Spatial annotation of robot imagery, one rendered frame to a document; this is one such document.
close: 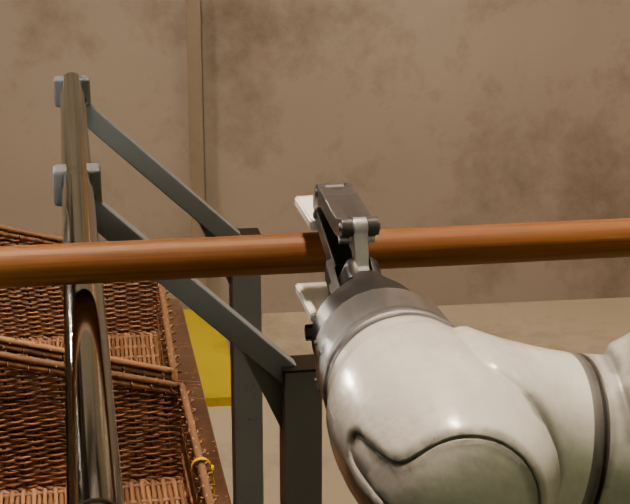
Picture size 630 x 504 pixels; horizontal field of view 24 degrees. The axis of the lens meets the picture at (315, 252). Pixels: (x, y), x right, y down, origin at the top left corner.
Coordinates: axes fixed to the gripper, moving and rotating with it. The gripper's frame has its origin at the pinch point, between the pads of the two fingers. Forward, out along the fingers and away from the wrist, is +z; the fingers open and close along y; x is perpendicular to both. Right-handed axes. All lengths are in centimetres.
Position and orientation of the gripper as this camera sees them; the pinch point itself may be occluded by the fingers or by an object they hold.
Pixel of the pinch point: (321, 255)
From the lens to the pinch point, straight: 108.1
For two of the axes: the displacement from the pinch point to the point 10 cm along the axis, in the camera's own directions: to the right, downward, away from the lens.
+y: 0.0, 9.6, 3.0
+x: 9.8, -0.6, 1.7
